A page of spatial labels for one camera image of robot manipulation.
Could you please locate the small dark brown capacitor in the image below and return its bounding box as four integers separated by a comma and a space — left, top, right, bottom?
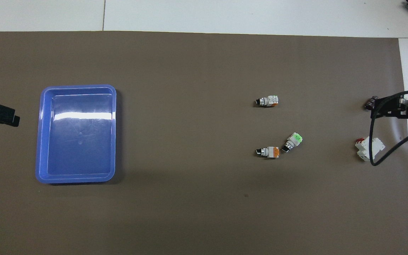
364, 96, 379, 111

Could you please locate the white circuit breaker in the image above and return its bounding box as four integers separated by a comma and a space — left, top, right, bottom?
355, 136, 386, 162

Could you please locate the blue plastic tray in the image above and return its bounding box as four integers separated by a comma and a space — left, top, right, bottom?
35, 84, 117, 184

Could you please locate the brown paper table mat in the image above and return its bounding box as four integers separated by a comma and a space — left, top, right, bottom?
0, 31, 408, 255

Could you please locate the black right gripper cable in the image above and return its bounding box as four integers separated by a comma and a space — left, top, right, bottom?
370, 90, 408, 166

